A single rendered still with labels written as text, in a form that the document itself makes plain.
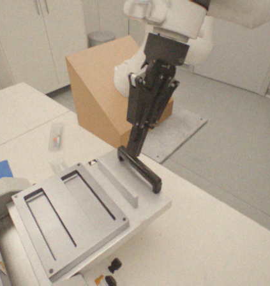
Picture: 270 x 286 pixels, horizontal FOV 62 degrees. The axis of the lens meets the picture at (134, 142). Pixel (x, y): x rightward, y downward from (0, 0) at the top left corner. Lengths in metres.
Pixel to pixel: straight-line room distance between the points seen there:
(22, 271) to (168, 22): 0.51
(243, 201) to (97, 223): 1.50
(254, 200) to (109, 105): 1.36
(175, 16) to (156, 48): 0.05
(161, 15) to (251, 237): 0.65
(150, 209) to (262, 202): 1.48
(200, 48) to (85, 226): 0.58
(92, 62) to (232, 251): 0.82
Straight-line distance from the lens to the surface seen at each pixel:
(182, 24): 0.39
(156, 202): 0.51
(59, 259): 0.45
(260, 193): 1.97
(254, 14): 0.45
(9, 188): 0.57
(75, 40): 2.96
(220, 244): 0.75
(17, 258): 0.55
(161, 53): 0.39
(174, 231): 0.73
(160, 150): 0.95
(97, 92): 0.91
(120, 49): 1.09
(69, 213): 0.48
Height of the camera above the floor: 1.39
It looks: 41 degrees down
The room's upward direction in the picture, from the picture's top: straight up
